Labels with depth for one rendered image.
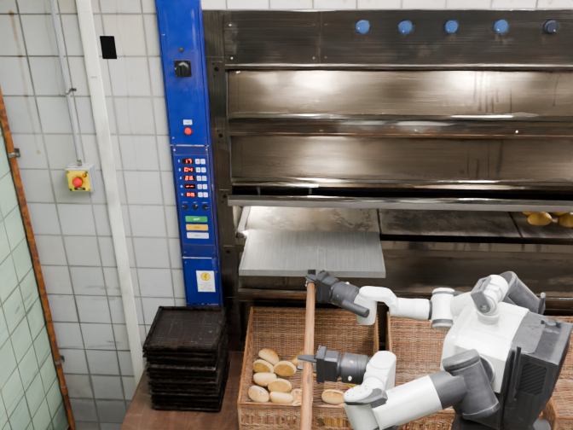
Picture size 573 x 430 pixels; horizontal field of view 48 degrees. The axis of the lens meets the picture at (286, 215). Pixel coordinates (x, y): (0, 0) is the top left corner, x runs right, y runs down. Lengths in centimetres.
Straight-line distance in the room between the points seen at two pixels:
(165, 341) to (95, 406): 93
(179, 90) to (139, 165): 38
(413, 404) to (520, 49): 137
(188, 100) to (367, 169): 73
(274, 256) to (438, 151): 76
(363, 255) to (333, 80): 69
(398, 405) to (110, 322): 174
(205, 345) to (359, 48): 127
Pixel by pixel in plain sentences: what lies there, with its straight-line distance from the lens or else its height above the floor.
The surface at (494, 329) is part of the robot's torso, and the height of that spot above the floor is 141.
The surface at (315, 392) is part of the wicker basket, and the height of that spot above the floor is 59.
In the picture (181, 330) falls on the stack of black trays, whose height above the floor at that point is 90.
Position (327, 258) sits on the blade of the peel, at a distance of 255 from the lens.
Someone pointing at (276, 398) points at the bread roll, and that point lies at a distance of 273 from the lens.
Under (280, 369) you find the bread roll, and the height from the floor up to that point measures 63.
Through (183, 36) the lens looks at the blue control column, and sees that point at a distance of 243.
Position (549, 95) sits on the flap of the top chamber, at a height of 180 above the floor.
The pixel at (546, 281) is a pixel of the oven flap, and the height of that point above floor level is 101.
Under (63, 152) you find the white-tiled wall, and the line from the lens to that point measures 275.
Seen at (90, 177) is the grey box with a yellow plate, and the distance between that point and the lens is 268.
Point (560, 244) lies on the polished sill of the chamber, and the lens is 285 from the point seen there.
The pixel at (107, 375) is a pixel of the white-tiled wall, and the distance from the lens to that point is 332.
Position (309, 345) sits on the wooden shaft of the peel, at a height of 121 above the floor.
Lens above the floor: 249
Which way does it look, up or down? 27 degrees down
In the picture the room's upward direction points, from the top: 1 degrees counter-clockwise
